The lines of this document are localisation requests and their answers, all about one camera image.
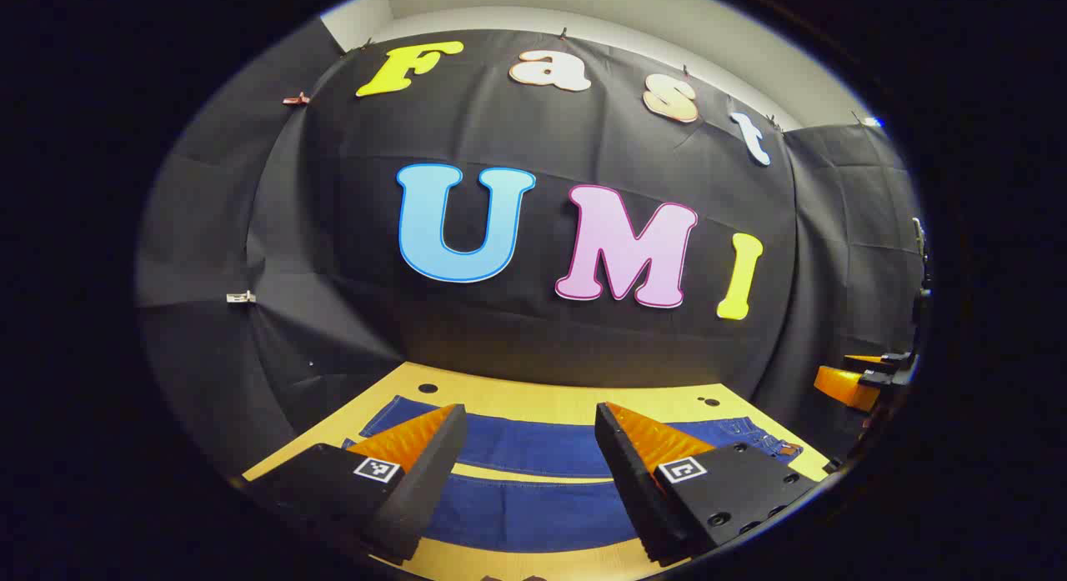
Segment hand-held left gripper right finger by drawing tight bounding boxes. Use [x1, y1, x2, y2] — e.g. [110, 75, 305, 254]
[594, 402, 824, 567]

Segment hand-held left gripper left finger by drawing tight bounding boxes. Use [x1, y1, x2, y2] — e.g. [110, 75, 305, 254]
[240, 403, 469, 565]

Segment black backdrop cloth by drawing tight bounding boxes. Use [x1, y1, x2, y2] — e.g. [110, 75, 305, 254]
[136, 18, 928, 482]

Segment blue jeans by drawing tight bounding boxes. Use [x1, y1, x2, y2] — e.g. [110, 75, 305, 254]
[340, 395, 805, 554]

